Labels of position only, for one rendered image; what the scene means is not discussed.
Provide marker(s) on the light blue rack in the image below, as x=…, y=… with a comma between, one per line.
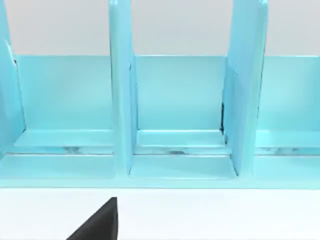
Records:
x=175, y=100

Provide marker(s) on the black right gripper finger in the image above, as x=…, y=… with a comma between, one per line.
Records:
x=102, y=222

